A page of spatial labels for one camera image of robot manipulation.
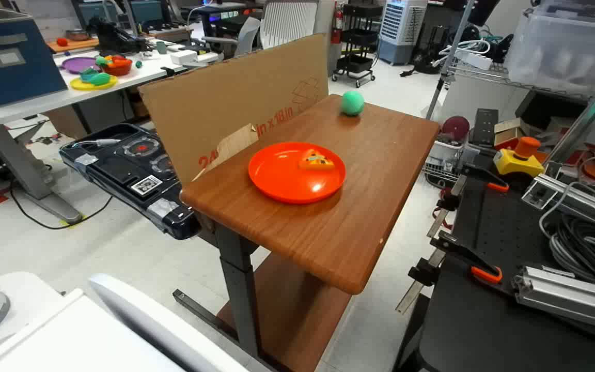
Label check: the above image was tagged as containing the orange handled black clamp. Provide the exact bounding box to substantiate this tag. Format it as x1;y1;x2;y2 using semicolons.
428;233;507;287
456;153;513;195

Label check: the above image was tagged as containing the brown cardboard sheet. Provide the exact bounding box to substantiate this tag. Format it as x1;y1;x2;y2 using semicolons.
137;31;333;186

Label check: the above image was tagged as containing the thick metal pole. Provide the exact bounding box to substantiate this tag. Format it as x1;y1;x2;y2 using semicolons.
544;62;595;178

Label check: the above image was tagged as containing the black desk device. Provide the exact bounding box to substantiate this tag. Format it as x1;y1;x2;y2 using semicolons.
90;17;149;58

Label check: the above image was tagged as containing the dark flat equipment case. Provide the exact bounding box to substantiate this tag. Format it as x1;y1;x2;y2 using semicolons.
58;122;202;242

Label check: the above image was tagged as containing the red toy bowl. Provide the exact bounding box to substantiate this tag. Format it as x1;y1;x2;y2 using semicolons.
104;54;137;78

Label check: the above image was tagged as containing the maroon round object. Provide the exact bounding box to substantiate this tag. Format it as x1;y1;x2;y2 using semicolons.
440;113;474;144

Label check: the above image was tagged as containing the thin metal pole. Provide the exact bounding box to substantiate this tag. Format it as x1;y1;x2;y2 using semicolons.
424;0;480;124

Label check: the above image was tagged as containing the black electronics rack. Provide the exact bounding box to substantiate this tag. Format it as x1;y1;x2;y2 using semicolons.
186;2;253;42

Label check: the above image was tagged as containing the white desk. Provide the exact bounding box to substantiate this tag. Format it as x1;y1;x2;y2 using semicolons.
0;45;225;224

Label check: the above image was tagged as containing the clear plastic storage bin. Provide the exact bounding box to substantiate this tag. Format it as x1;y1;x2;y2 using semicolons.
507;2;595;97

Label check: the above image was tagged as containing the grey chair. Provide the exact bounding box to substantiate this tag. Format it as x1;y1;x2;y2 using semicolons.
233;17;265;59

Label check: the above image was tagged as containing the black floor cable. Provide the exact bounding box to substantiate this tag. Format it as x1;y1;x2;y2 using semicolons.
7;183;116;231

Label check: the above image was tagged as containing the white panel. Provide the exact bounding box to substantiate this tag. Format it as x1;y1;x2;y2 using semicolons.
261;0;320;51

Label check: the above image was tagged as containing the orange plastic plate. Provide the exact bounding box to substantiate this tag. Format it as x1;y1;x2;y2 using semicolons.
246;139;349;206

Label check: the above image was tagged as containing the purple toy plate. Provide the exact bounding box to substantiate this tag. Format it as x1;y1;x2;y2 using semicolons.
61;54;100;76

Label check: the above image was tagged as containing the green ball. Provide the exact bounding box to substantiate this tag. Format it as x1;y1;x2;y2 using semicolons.
340;89;368;117

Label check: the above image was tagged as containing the yellow emergency stop button box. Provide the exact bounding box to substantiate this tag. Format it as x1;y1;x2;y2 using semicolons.
493;133;545;179

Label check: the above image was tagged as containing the brown wooden base board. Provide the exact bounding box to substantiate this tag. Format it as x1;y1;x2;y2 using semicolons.
216;250;352;372

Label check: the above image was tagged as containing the green toy item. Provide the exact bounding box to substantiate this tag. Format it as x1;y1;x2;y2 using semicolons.
78;68;111;86

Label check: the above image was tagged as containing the blue box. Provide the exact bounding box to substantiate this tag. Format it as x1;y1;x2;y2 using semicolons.
0;15;70;110

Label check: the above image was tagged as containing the black coiled cable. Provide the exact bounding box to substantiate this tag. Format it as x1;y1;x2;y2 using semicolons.
545;211;595;291

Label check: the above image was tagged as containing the white air cooler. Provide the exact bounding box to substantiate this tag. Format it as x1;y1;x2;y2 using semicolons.
376;0;428;66

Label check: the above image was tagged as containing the grey small box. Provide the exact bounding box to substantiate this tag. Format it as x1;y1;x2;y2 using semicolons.
474;107;500;146

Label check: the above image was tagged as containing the aluminium extrusion rail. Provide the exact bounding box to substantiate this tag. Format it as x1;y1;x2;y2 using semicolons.
513;264;595;337
521;172;595;233

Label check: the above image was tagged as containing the toy pizza slice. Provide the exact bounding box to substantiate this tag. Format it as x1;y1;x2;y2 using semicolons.
298;146;338;172

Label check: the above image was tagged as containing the black perforated base board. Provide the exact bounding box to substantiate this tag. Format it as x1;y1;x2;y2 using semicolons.
393;172;595;372

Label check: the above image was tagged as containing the orange tray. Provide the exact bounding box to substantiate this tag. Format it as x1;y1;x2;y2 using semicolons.
45;33;102;54

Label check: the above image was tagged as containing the black wire shelf cart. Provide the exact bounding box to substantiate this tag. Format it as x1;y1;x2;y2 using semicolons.
330;2;385;89

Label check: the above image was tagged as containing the metal table frame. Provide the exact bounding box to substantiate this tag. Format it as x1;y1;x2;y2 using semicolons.
172;217;273;372

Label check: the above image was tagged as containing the yellow toy plate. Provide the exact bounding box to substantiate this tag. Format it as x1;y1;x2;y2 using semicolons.
68;71;121;92

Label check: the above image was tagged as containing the white cabinet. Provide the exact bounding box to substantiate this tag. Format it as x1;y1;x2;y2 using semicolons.
0;270;261;372

